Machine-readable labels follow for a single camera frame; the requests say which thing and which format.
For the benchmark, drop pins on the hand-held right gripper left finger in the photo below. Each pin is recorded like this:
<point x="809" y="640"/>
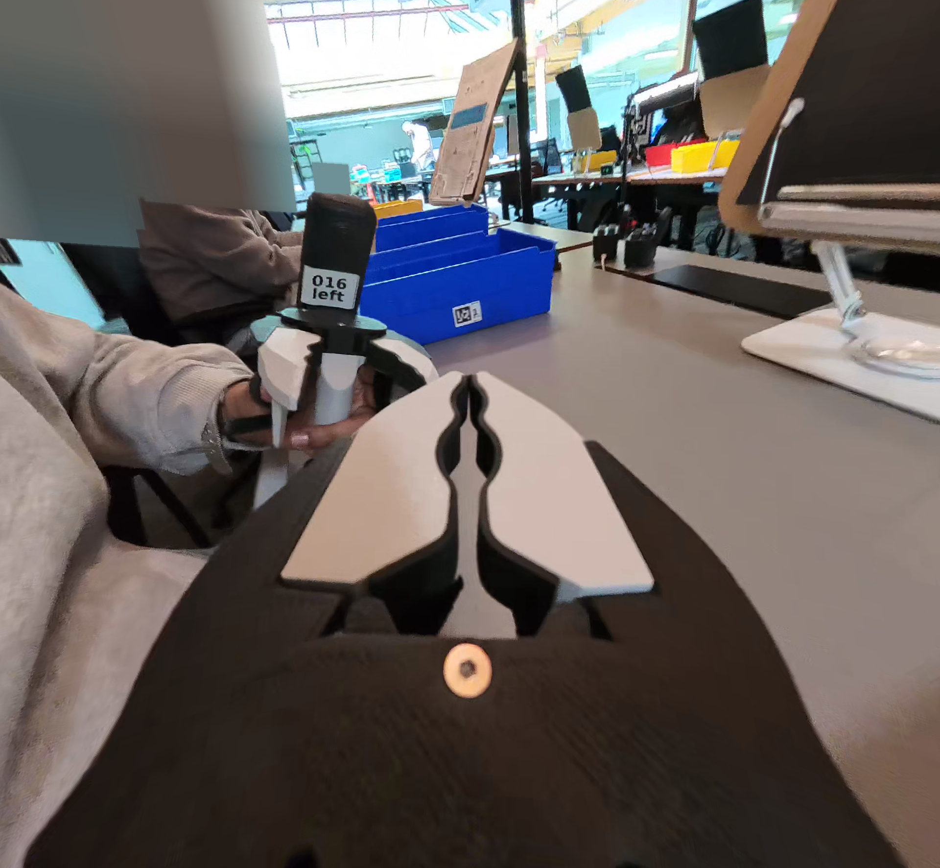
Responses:
<point x="382" y="501"/>

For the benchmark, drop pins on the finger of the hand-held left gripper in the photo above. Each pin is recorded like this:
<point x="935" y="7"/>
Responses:
<point x="415" y="365"/>
<point x="283" y="368"/>

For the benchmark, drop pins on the cardboard board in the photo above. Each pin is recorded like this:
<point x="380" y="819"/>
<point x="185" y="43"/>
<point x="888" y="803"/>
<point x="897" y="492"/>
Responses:
<point x="470" y="141"/>

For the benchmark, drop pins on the black pole with disc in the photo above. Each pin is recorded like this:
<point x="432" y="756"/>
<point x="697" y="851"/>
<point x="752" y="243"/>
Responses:
<point x="518" y="75"/>

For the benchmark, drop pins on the bright light bar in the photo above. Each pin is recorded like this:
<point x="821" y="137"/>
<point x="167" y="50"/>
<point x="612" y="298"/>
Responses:
<point x="665" y="93"/>

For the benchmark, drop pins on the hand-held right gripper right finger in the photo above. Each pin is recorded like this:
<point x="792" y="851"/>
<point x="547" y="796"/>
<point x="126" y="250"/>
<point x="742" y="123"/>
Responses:
<point x="558" y="508"/>

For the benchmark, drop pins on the white panel stand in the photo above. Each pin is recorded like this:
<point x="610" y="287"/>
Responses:
<point x="808" y="350"/>

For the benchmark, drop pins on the person's left forearm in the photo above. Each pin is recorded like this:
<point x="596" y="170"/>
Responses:
<point x="132" y="398"/>

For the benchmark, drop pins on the wooden desk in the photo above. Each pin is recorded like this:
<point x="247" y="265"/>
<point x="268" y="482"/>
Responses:
<point x="573" y="178"/>

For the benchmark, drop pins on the red plastic bin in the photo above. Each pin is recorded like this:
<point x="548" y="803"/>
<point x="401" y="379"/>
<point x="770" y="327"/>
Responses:
<point x="661" y="154"/>

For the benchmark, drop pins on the black battery charger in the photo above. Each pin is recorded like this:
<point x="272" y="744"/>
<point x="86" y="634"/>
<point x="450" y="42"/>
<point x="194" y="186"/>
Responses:
<point x="606" y="244"/>
<point x="646" y="244"/>

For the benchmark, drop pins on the person's left hand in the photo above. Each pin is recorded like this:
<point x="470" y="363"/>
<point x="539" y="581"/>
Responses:
<point x="323" y="436"/>

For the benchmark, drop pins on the blue plastic bin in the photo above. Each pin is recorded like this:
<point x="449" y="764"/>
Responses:
<point x="470" y="288"/>

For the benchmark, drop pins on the black table mat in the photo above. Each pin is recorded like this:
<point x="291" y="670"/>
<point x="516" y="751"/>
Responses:
<point x="742" y="291"/>

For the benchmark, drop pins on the yellow plastic bin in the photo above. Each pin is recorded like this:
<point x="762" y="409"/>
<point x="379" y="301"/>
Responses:
<point x="701" y="157"/>
<point x="400" y="208"/>
<point x="598" y="161"/>

